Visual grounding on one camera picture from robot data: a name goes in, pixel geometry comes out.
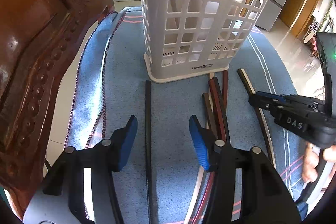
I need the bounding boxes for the dark red chopstick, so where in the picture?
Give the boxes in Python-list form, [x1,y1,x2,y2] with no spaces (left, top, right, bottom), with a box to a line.
[222,70,228,109]

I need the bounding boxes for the black and cream chopstick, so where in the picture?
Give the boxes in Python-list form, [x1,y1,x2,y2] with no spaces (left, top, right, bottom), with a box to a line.
[237,68,276,168]

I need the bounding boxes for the carved wooden chair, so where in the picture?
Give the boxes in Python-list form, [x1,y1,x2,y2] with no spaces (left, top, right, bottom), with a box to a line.
[1,0,114,218]

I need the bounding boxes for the blue striped cloth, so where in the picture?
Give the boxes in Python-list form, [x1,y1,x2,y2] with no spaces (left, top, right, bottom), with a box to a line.
[64,6,326,224]

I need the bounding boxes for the grey plastic utensil basket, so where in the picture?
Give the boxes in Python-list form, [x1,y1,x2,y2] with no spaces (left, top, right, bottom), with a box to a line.
[141,0,268,83]

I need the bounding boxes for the right hand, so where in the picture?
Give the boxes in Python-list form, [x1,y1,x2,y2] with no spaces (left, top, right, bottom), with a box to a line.
[302,142,336,182]

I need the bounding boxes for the red-brown chopstick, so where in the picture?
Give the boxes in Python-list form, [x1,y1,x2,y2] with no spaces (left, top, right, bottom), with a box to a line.
[192,76,230,223]

